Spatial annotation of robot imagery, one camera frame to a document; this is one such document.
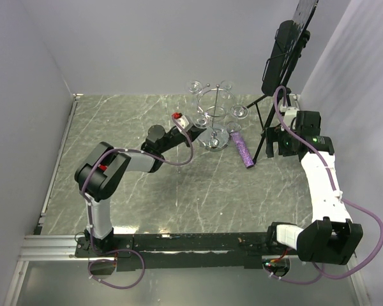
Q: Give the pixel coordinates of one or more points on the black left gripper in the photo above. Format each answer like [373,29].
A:
[195,132]

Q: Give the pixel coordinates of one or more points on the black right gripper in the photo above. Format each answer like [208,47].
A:
[276,134]

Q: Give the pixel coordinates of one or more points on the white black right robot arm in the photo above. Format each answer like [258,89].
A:
[332,237]

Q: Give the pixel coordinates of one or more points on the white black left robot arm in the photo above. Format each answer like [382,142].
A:
[102,171]

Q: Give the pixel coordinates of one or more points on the chrome wine glass rack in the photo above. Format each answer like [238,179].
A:
[216,103]

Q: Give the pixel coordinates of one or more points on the purple glitter microphone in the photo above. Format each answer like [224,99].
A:
[234,130]

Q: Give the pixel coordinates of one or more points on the black music stand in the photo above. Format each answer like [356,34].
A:
[290,39]

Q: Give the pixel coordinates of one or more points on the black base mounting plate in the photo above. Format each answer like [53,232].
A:
[130,252]

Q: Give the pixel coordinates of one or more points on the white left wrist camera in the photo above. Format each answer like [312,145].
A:
[182,122]

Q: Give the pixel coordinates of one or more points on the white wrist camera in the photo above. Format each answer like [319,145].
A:
[182,122]
[289,115]

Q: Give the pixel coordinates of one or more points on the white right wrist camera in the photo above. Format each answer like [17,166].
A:
[289,115]

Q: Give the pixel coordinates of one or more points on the aluminium rail frame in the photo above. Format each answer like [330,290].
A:
[214,193]

